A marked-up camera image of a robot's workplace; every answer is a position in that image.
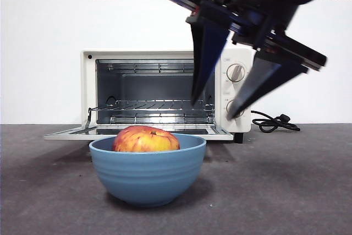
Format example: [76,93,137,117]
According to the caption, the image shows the oven temperature knob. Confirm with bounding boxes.
[225,63,246,83]

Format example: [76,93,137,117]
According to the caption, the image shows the oven door with glass window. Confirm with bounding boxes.
[43,124,234,141]

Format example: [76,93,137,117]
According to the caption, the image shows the black oven power cable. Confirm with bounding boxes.
[250,110,300,133]

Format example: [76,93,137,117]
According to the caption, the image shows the red yellow apple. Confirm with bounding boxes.
[112,125,181,152]

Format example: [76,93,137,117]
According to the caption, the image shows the oven timer knob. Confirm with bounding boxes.
[225,99,245,119]

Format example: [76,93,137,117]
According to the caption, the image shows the blue ribbed bowl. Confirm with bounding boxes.
[89,133,207,208]

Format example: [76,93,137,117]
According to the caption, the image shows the cream Toshiba toaster oven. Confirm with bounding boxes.
[43,48,252,144]

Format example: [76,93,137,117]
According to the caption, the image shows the oven wire rack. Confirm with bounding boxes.
[87,99,215,114]

